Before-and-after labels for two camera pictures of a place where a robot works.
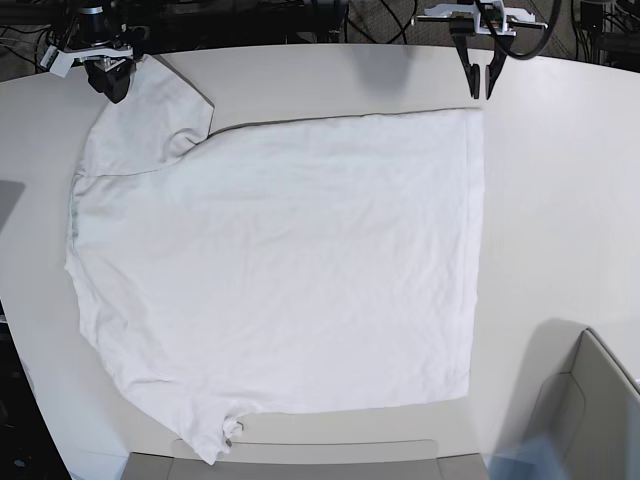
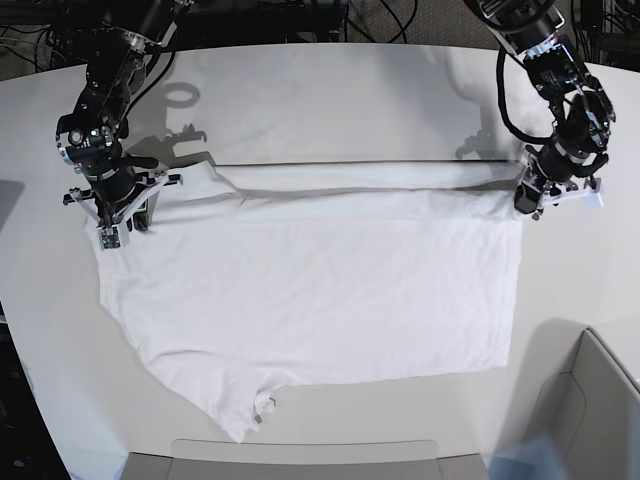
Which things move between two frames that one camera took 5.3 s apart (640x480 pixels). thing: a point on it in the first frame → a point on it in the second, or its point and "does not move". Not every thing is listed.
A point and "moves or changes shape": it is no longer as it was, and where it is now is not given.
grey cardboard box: (574, 391) does not move
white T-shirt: (274, 265) moves or changes shape
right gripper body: (466, 19) → (554, 176)
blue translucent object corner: (537, 459) does not move
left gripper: (106, 57) → (117, 190)
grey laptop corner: (10, 194) does not move
